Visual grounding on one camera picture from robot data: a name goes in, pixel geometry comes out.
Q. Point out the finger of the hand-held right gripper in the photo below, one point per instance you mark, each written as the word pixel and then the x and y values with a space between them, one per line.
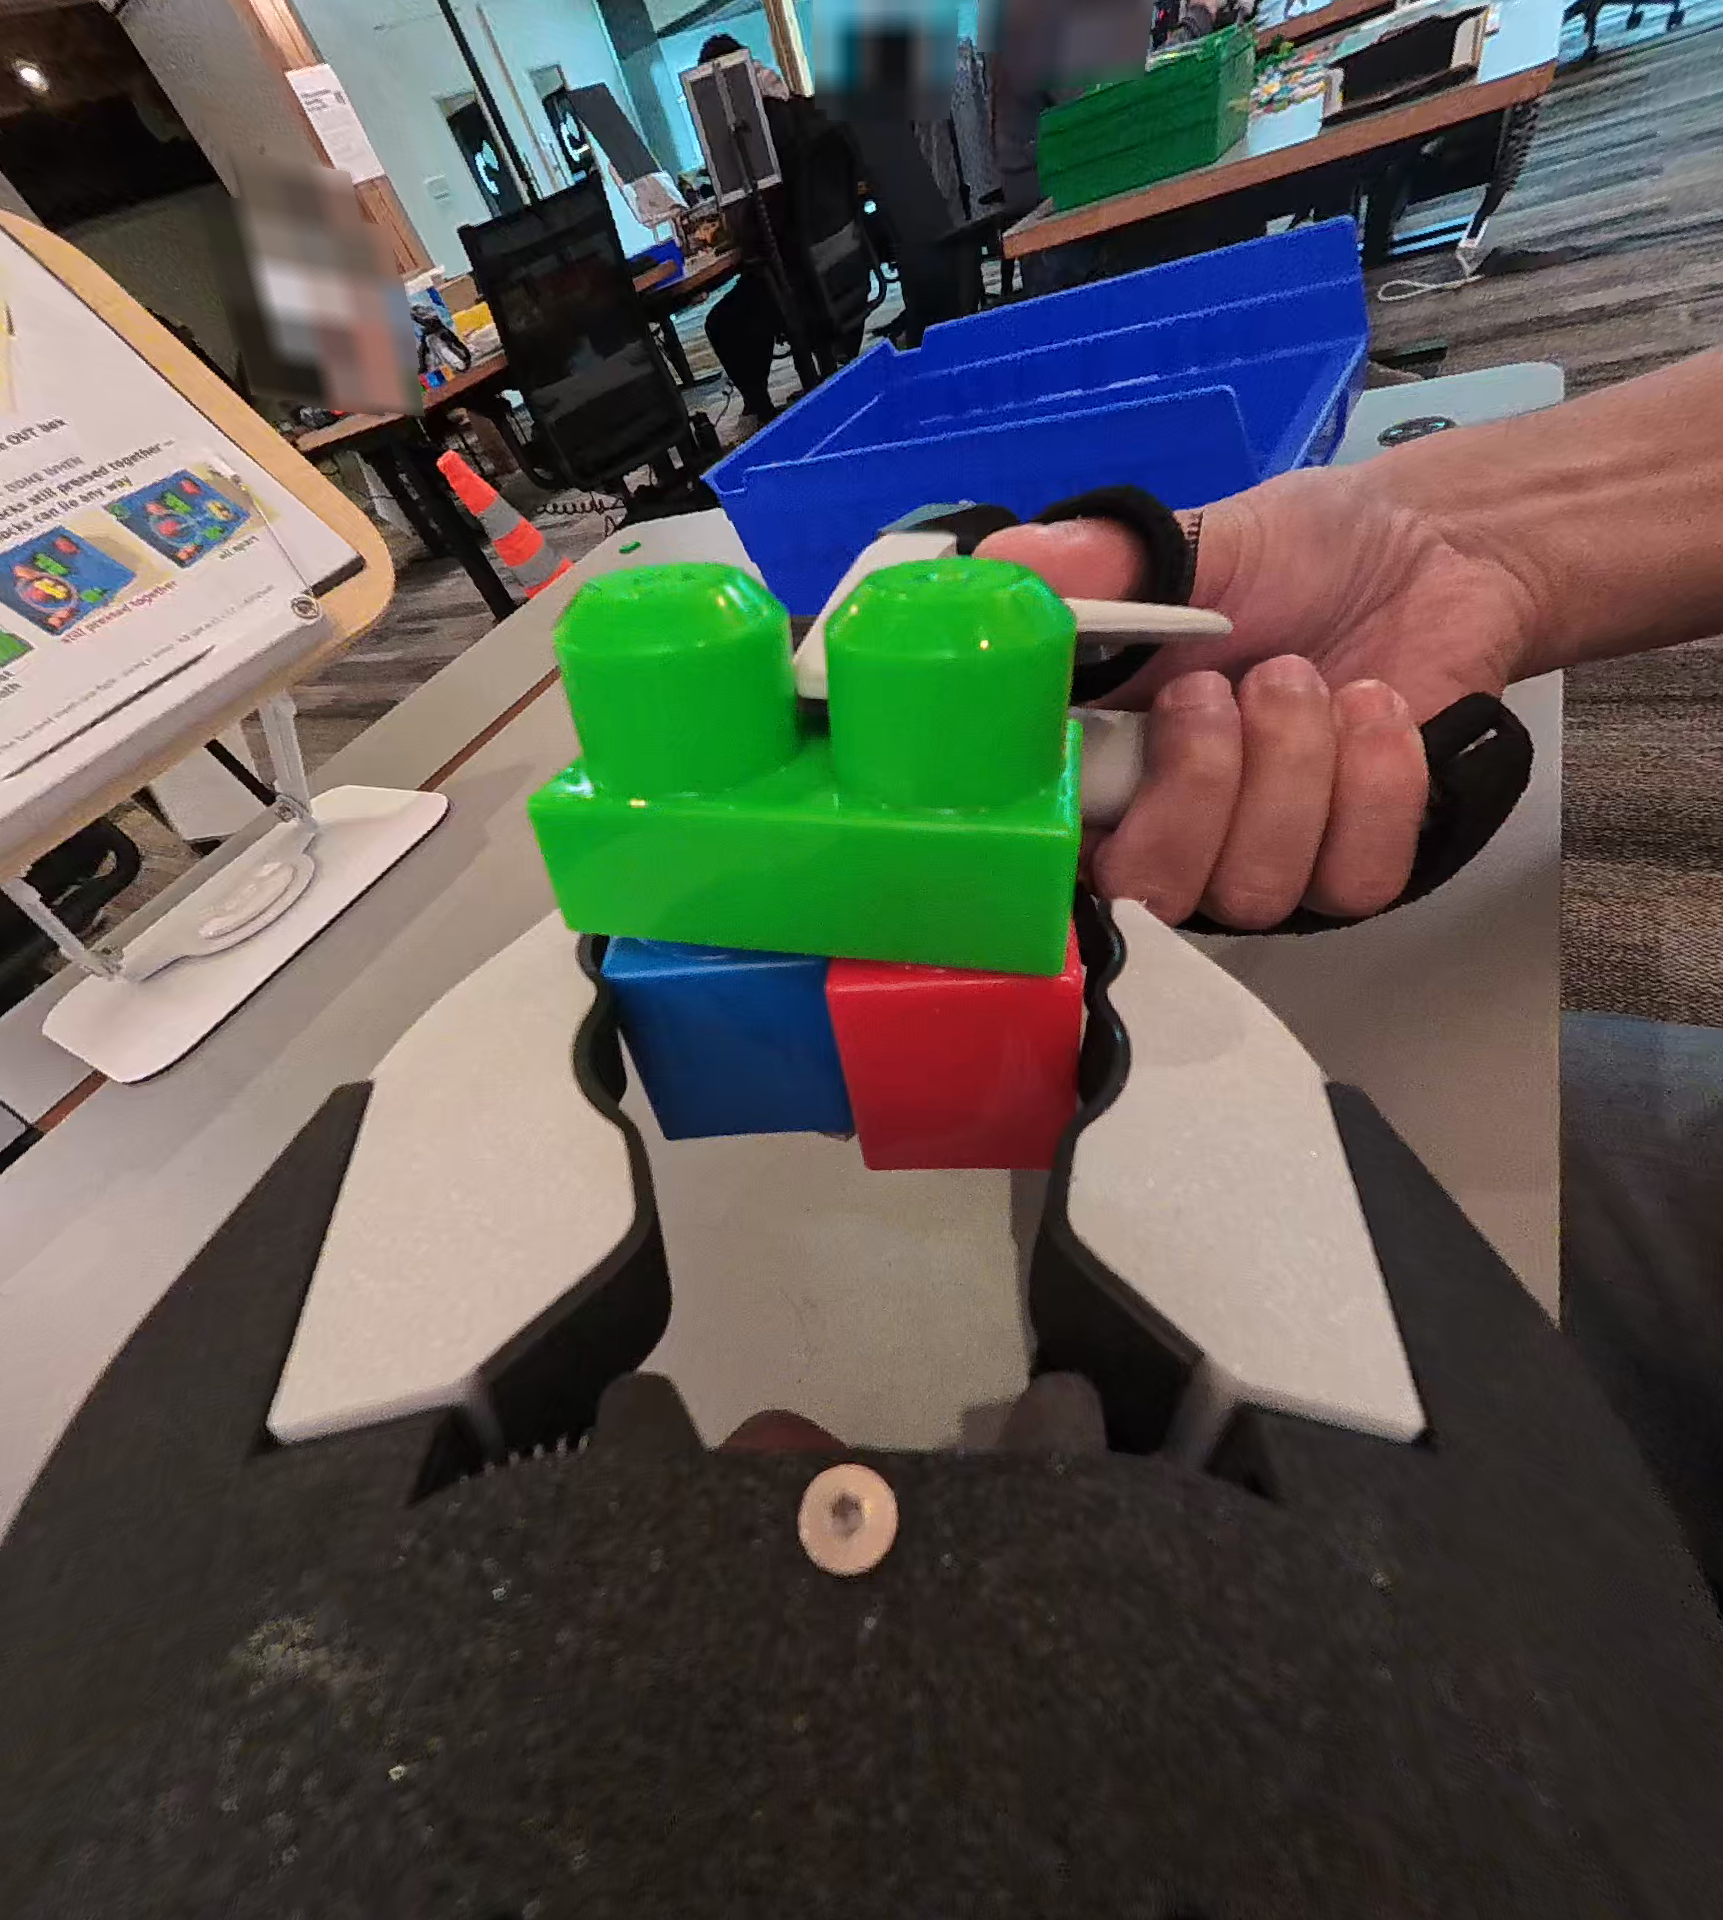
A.
pixel 1148 624

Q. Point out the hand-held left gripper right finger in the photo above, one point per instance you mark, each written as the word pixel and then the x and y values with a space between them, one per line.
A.
pixel 1252 1231

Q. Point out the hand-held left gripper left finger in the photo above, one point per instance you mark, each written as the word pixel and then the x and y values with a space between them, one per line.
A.
pixel 457 1231

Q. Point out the blue mega block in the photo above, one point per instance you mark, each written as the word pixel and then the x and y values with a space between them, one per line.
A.
pixel 726 1037

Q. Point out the red mega block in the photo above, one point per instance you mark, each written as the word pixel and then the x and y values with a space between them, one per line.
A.
pixel 952 1066

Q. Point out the green mega block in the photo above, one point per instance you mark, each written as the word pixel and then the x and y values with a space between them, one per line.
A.
pixel 802 840

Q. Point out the person's right forearm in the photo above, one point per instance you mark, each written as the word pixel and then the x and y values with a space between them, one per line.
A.
pixel 1672 481

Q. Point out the person's right hand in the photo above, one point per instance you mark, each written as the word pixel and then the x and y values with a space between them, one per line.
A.
pixel 1312 690

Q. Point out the blue storage bin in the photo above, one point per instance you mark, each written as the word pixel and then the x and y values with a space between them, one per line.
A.
pixel 1102 406

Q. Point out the person's jeans leg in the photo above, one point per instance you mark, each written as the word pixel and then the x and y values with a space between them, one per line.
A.
pixel 1702 1320

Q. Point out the green storage bin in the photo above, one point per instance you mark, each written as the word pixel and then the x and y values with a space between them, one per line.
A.
pixel 1148 121

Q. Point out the black office chair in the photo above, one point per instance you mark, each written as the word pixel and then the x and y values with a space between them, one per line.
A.
pixel 586 346

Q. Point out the orange traffic cone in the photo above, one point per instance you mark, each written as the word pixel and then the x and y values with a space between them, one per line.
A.
pixel 502 534

